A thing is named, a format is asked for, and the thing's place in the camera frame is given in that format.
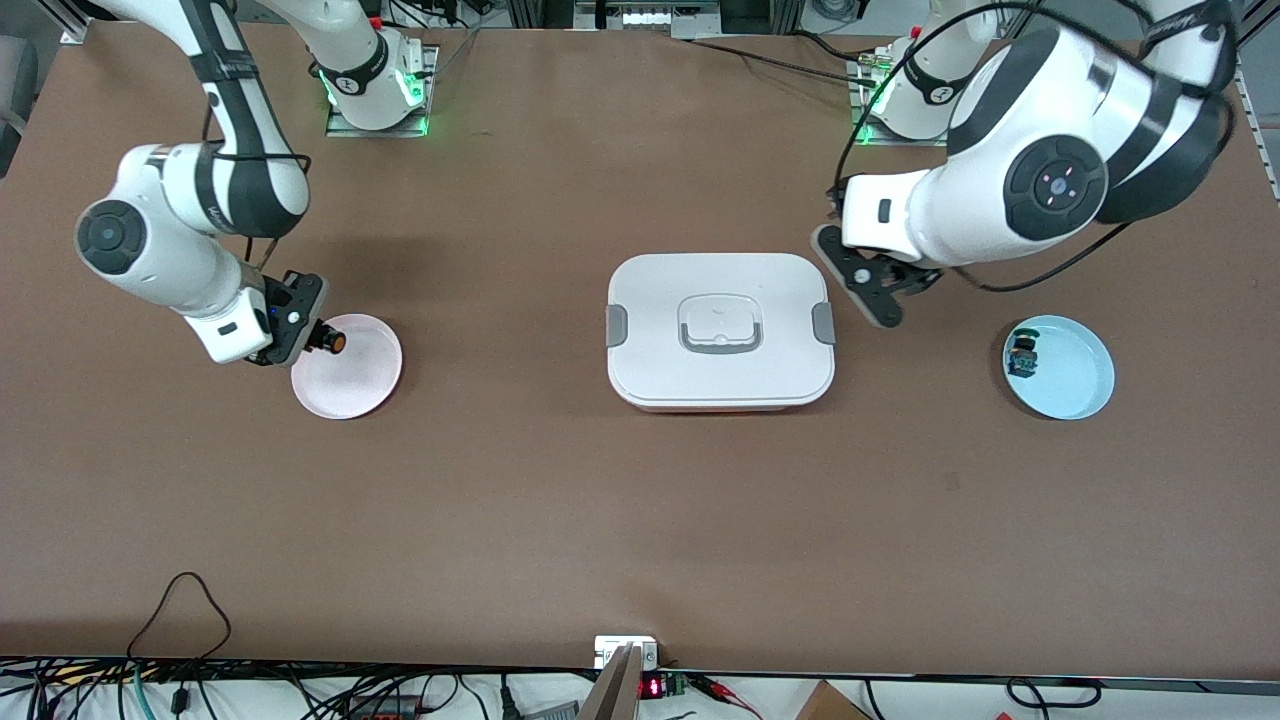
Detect pink round plate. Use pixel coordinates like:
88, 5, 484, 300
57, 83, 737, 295
291, 313, 404, 421

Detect light blue round plate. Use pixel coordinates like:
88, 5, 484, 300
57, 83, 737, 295
1003, 315, 1116, 421

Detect white lunch box grey clips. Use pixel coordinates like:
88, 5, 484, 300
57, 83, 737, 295
606, 252, 837, 414

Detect black device with white lights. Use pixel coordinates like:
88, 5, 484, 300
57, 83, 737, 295
574, 0, 723, 31

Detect brown cardboard box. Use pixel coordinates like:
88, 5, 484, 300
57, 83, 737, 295
795, 680, 873, 720

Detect white box at table edge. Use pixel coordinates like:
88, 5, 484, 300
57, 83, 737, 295
594, 636, 660, 670

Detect red clip lead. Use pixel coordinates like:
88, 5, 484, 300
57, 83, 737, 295
695, 674, 763, 720

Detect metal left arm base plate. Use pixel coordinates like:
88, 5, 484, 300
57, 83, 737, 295
848, 52, 951, 148

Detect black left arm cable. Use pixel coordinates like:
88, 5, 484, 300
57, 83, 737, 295
826, 0, 1239, 294

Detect green blue switch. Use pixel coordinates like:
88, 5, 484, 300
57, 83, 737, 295
1006, 327, 1043, 379

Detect black cable to arm base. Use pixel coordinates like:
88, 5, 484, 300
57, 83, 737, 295
685, 30, 883, 86

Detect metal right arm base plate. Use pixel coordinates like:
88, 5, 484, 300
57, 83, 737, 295
325, 45, 440, 138

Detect thin black looped cable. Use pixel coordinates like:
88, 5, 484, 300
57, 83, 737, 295
127, 571, 234, 663

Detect aluminium frame rail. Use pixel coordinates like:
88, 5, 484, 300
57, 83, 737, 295
1236, 50, 1280, 206

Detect grey camera mount bar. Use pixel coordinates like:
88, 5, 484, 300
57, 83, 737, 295
578, 645, 644, 720

